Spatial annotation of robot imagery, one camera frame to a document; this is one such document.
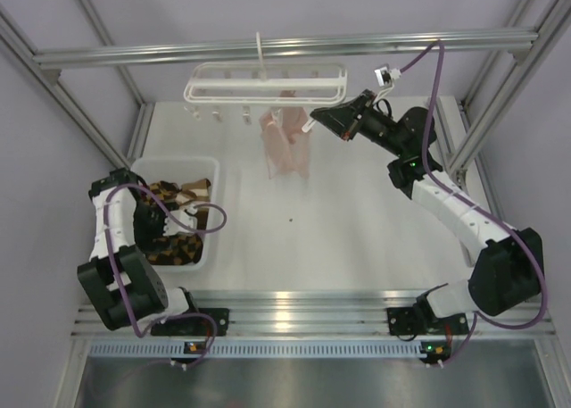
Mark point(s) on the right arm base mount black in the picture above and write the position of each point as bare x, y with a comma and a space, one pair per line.
404, 322

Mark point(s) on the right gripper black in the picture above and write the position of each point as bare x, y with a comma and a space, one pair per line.
343, 120

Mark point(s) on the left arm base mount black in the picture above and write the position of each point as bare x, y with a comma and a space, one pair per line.
214, 322

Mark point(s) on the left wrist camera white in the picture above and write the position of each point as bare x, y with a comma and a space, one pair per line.
180, 221

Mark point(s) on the brown white striped sock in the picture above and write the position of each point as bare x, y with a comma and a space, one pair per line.
190, 198

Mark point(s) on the white plastic clip hanger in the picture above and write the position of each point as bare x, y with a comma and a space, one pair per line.
261, 83

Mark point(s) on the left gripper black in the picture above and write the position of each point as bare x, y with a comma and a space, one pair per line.
144, 241

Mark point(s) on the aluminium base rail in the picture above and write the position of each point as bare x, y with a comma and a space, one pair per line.
306, 314

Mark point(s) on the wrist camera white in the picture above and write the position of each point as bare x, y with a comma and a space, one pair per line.
180, 221
387, 76

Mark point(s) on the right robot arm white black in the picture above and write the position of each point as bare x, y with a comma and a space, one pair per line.
509, 262

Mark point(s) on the pink sock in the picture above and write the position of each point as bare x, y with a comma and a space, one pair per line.
297, 152
277, 148

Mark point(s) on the slotted cable duct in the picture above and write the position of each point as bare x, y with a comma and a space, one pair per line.
262, 349

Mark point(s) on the white plastic basket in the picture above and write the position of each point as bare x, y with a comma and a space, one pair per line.
182, 169

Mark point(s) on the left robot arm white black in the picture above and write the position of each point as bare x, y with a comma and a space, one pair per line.
118, 278

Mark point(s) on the white hanger clip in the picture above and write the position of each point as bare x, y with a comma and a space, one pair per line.
308, 125

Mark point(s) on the aluminium top crossbar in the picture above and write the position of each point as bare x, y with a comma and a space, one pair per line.
511, 39

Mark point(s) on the pink sock back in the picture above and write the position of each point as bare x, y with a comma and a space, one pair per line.
297, 152

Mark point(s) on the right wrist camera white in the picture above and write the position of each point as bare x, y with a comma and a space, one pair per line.
387, 76

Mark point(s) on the pink sock front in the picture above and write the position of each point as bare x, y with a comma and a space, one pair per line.
277, 148

